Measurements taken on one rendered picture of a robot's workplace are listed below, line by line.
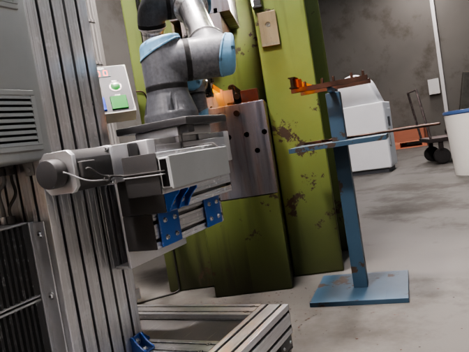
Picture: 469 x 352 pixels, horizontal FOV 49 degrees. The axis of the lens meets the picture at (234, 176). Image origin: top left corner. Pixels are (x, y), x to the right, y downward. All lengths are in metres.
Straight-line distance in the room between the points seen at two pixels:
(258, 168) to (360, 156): 5.19
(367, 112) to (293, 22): 4.93
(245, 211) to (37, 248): 1.39
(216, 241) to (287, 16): 1.17
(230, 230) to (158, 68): 1.27
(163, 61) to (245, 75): 1.65
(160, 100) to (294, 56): 1.38
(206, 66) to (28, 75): 0.47
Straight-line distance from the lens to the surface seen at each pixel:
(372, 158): 7.56
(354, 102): 7.62
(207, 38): 1.45
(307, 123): 2.65
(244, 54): 3.04
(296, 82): 2.15
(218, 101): 2.55
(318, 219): 2.69
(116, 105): 2.48
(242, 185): 2.48
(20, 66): 1.20
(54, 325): 1.31
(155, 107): 1.40
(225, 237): 2.53
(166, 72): 1.41
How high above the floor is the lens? 0.73
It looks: 3 degrees down
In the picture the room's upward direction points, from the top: 9 degrees counter-clockwise
